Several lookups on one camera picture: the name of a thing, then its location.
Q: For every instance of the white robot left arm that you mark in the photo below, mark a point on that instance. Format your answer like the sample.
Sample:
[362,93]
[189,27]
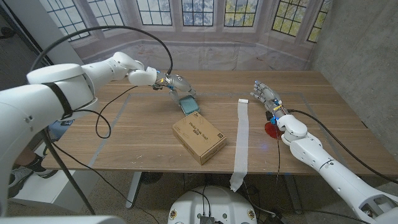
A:
[31,105]

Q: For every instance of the white gauze bandage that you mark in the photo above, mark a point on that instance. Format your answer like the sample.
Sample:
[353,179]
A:
[242,140]

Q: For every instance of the grey metal table leg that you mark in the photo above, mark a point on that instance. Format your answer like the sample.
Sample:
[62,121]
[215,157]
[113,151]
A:
[133,189]
[293,196]

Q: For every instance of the grey black sneaker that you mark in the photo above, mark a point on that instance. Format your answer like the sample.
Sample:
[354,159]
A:
[42,169]
[17,183]

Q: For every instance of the black round fan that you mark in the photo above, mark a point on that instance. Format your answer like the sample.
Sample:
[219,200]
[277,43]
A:
[150,178]

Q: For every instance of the blue bin with tools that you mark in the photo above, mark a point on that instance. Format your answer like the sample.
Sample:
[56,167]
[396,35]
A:
[60,132]

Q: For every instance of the white robot head housing edge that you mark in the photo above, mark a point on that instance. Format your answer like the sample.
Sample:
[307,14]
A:
[62,220]

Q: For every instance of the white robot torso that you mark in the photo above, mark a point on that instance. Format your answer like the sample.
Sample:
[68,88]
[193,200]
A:
[214,205]

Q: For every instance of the printed window backdrop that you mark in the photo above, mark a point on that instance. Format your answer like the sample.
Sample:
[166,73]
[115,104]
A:
[217,53]

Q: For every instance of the brown cardboard package box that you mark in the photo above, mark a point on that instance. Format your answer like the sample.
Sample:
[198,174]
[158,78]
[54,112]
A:
[199,137]

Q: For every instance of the red plastic cup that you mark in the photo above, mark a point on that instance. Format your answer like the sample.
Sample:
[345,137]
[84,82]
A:
[273,130]

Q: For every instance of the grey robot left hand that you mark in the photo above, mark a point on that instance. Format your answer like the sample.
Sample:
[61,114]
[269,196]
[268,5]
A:
[177,82]

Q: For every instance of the blue ribbed case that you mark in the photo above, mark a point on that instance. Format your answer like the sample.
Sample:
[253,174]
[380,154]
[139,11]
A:
[189,105]

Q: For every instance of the black calculator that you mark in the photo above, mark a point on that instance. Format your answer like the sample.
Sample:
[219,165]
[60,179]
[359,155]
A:
[67,122]

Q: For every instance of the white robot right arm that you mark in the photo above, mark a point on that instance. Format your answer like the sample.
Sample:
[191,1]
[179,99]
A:
[335,174]

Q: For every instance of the person's bare leg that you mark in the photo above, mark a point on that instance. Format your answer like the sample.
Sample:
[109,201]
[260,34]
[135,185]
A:
[26,157]

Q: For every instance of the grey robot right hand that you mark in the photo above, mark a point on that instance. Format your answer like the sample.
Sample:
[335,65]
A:
[269,96]

